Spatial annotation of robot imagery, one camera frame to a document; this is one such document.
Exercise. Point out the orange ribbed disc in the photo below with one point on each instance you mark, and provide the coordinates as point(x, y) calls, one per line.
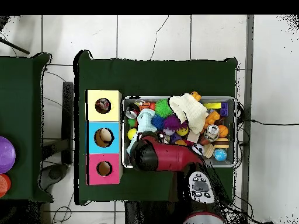
point(4, 185)

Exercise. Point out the yellow ball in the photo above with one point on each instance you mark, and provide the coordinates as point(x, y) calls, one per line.
point(132, 134)

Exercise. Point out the light blue knitted cloth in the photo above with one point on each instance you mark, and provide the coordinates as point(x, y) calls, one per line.
point(146, 121)

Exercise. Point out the white cloth with coloured dots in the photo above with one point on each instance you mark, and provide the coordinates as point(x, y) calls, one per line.
point(102, 105)

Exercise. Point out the small soccer ball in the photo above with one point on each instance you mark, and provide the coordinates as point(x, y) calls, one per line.
point(199, 148)

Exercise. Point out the silver drink can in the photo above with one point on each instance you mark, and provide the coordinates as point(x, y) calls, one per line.
point(212, 133)

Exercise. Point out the orange toy basketball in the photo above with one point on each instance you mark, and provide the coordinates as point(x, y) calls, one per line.
point(223, 131)

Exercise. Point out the wooden box with three holes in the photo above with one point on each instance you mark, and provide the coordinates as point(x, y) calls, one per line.
point(114, 163)

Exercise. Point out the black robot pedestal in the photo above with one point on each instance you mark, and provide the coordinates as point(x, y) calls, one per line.
point(151, 214)

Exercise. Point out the silver mesh bin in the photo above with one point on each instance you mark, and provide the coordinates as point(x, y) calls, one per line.
point(230, 140)

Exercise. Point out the black stand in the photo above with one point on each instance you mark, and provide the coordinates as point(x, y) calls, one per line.
point(68, 116)

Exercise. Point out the cream knitted cloth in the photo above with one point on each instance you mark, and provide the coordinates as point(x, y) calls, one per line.
point(191, 112)

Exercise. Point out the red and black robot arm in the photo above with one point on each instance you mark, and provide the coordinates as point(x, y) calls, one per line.
point(172, 156)

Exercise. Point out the black rod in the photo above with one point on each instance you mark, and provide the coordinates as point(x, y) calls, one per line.
point(21, 49)

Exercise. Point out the purple bowl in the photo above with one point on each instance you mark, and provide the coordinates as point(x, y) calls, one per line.
point(5, 154)

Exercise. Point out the dark green table cloth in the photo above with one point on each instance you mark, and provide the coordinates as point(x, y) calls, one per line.
point(151, 77)
point(18, 105)

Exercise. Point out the long orange building block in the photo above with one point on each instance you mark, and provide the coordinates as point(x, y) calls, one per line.
point(212, 117)

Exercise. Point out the orange plastic building block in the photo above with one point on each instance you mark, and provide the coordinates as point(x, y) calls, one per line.
point(196, 95)

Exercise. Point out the purple spiky toy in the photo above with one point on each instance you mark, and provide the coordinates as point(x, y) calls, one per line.
point(171, 122)

